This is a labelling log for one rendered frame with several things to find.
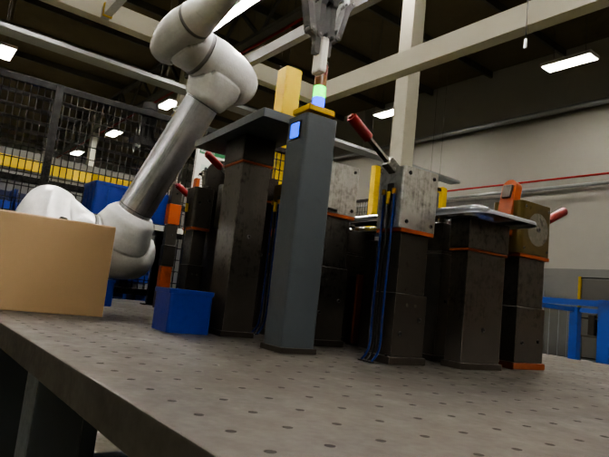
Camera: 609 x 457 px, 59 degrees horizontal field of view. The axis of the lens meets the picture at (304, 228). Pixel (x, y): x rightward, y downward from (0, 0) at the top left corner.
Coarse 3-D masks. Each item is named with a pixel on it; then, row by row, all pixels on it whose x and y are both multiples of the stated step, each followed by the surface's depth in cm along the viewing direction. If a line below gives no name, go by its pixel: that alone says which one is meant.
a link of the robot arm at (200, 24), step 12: (192, 0) 136; (204, 0) 133; (216, 0) 131; (228, 0) 130; (180, 12) 137; (192, 12) 135; (204, 12) 134; (216, 12) 133; (228, 12) 135; (192, 24) 136; (204, 24) 136; (216, 24) 138; (204, 36) 140
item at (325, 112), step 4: (308, 104) 101; (312, 104) 102; (300, 108) 104; (304, 108) 102; (308, 108) 101; (312, 108) 101; (316, 108) 102; (320, 108) 102; (324, 108) 103; (296, 112) 105; (300, 112) 104; (316, 112) 103; (320, 112) 103; (324, 112) 103; (328, 112) 103; (332, 112) 104; (324, 116) 104; (328, 116) 104; (332, 116) 104
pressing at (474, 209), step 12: (372, 216) 123; (444, 216) 113; (456, 216) 112; (468, 216) 110; (480, 216) 109; (492, 216) 107; (504, 216) 101; (516, 216) 103; (360, 228) 146; (372, 228) 143; (516, 228) 113
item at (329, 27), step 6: (336, 0) 107; (330, 6) 108; (336, 6) 108; (330, 12) 108; (324, 18) 109; (330, 18) 107; (324, 24) 109; (330, 24) 107; (324, 30) 108; (330, 30) 107; (324, 36) 109; (330, 36) 106
